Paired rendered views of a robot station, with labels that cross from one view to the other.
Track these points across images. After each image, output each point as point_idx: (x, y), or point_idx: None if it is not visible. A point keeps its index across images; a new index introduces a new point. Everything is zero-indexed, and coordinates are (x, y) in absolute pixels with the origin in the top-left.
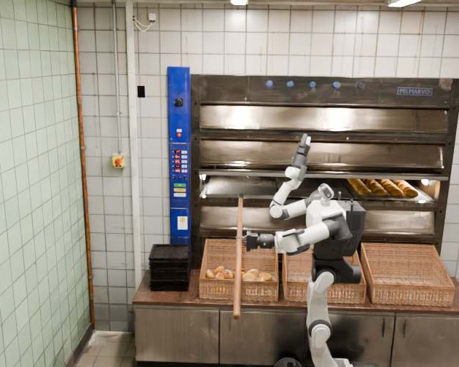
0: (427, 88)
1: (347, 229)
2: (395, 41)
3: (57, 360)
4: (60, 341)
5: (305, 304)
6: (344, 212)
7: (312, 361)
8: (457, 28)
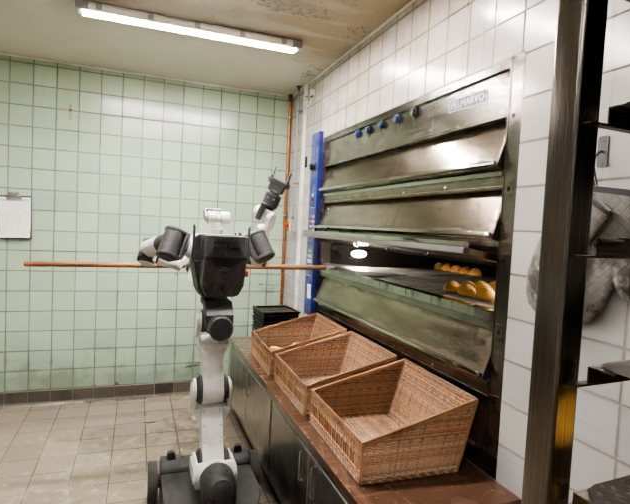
0: (481, 90)
1: (162, 243)
2: (444, 31)
3: (198, 368)
4: None
5: (276, 389)
6: (196, 235)
7: (271, 474)
8: None
